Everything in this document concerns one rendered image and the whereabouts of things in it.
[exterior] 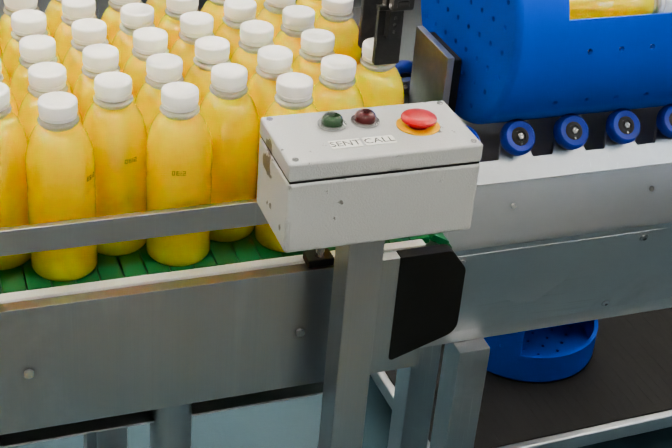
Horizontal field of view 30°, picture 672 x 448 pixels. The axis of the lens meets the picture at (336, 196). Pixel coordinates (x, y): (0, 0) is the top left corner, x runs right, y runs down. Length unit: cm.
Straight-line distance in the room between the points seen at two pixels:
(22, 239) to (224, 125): 24
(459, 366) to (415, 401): 23
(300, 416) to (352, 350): 121
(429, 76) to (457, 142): 36
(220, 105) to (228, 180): 9
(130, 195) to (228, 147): 12
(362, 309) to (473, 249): 28
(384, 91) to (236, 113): 19
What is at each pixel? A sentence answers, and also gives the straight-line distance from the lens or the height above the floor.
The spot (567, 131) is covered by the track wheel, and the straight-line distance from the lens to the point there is 159.
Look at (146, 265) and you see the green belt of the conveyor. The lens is 138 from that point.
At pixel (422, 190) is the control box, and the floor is 105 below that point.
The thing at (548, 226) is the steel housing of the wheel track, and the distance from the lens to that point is 161.
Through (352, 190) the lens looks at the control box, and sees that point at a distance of 120.
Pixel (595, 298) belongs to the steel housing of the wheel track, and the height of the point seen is 68.
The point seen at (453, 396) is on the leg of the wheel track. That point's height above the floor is 55.
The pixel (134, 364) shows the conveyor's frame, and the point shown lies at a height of 80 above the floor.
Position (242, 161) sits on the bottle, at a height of 100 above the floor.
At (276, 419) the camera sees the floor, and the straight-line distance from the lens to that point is 255.
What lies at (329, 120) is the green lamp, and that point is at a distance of 123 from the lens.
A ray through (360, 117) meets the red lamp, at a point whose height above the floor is 111.
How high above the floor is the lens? 167
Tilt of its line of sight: 31 degrees down
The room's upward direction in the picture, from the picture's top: 5 degrees clockwise
